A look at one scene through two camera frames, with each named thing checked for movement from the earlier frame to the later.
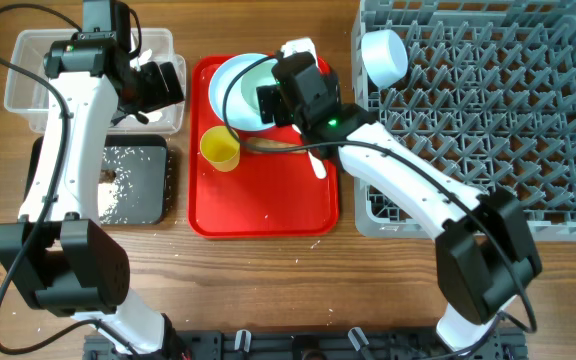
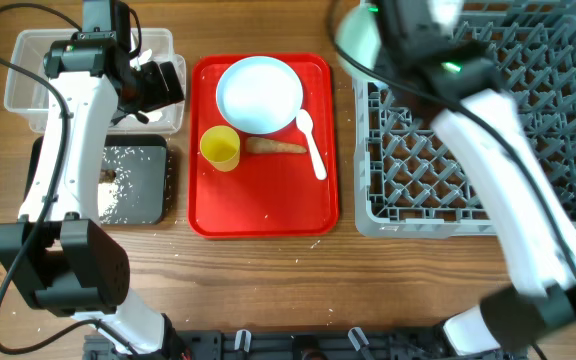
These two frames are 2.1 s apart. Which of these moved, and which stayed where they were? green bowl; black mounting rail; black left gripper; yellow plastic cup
Moved: green bowl
Stayed: yellow plastic cup; black mounting rail; black left gripper
